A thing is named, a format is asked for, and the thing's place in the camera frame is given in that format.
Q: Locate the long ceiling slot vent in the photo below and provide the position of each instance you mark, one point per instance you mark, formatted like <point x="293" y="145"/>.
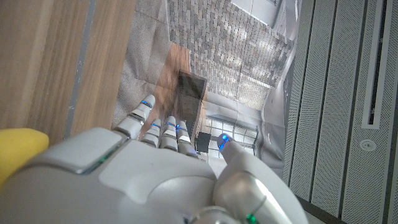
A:
<point x="374" y="77"/>

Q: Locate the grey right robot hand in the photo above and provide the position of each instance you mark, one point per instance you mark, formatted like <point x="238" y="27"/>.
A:
<point x="140" y="186"/>

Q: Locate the round ceiling fixture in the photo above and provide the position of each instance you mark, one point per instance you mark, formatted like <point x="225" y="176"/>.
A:
<point x="367" y="145"/>

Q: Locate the printed office backdrop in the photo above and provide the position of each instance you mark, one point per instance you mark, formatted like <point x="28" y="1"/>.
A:
<point x="224" y="46"/>

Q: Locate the yellow button on black base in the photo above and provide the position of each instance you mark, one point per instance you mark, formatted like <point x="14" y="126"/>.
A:
<point x="18" y="149"/>

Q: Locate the grey tape table outline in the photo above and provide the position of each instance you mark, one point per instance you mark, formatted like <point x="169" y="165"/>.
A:
<point x="81" y="62"/>

